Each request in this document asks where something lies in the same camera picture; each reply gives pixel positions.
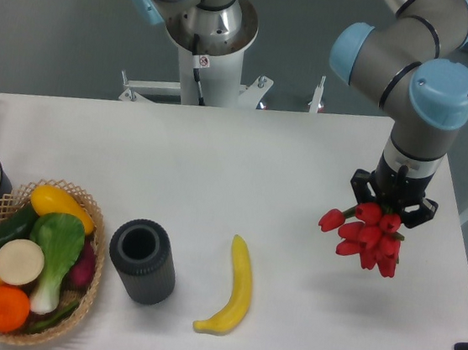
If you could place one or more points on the green bok choy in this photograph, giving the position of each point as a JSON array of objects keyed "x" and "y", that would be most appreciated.
[{"x": 61, "y": 238}]

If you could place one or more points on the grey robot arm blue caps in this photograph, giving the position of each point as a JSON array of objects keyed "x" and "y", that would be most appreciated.
[{"x": 405, "y": 71}]

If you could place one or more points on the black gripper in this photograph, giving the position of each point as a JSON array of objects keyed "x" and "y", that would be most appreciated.
[{"x": 396, "y": 191}]

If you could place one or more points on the yellow squash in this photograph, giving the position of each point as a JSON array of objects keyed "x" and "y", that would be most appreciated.
[{"x": 46, "y": 199}]

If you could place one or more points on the red tulip bouquet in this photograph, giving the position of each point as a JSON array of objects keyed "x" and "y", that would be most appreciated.
[{"x": 369, "y": 231}]

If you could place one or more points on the woven wicker basket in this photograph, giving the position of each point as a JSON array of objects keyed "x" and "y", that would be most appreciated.
[{"x": 11, "y": 203}]

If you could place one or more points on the green bean pod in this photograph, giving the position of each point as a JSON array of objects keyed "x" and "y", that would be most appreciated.
[{"x": 52, "y": 320}]

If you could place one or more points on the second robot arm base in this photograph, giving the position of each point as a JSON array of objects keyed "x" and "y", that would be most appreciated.
[{"x": 204, "y": 27}]

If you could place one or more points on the dark grey ribbed vase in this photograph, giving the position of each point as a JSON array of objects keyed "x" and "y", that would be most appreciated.
[{"x": 141, "y": 253}]

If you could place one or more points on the white round radish slice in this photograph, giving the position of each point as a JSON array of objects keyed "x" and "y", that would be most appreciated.
[{"x": 21, "y": 262}]

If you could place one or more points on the purple sweet potato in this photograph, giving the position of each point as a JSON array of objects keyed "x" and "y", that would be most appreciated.
[{"x": 82, "y": 273}]

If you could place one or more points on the orange fruit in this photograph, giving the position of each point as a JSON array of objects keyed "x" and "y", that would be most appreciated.
[{"x": 14, "y": 308}]

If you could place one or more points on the yellow banana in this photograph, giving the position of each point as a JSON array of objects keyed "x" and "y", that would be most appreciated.
[{"x": 232, "y": 314}]

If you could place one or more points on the green cucumber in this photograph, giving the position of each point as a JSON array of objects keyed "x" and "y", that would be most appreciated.
[{"x": 19, "y": 225}]

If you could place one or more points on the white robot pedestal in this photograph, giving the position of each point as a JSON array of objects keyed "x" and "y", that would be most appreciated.
[{"x": 206, "y": 81}]

